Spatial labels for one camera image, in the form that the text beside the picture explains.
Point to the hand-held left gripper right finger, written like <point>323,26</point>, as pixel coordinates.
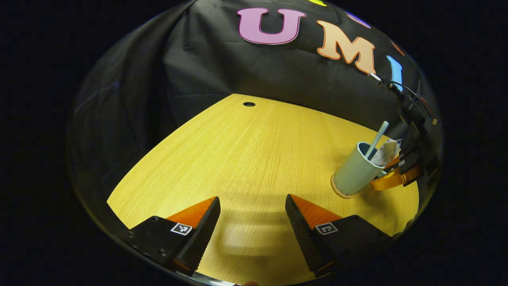
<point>299,228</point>

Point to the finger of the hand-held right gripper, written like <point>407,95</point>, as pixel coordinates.
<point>393,182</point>
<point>393,164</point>

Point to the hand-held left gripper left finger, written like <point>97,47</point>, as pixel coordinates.
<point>206,226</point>

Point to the white toothpaste tube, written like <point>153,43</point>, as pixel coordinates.
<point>387,153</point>

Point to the pale green toothbrush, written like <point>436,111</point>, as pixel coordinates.
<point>377,139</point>

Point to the round cork coaster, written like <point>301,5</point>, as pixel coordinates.
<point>337,192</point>

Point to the black backdrop cloth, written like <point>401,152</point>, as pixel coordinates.
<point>190,71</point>

